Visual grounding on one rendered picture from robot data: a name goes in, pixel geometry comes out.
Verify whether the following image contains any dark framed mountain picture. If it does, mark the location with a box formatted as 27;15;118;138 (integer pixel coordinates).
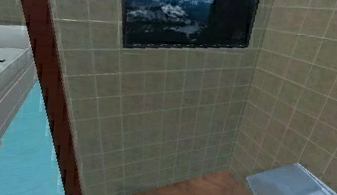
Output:
115;0;261;59

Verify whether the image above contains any white chest of drawers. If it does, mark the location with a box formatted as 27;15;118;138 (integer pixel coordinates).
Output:
0;45;41;141

